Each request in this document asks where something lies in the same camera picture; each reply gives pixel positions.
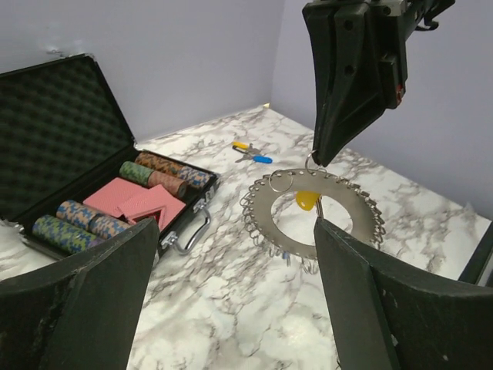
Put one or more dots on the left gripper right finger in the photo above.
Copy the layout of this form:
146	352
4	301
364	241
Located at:
388	314

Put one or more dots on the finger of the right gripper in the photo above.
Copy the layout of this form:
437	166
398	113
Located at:
338	34
343	111

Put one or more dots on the black poker chip case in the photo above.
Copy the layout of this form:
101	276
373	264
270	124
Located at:
63	136

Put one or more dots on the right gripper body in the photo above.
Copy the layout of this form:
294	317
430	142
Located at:
392	23

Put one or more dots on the metal disc with keyrings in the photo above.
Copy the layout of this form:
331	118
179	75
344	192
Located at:
309	186

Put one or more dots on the all in triangle button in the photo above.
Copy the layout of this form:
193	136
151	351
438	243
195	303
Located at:
148	217

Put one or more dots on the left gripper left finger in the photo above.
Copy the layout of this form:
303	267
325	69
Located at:
81	312

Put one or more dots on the key with blue tag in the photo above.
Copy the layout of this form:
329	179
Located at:
255	158

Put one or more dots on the key with yellow tag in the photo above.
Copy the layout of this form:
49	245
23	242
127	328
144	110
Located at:
243	146
307	200

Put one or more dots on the pink playing cards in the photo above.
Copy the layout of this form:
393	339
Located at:
122	198

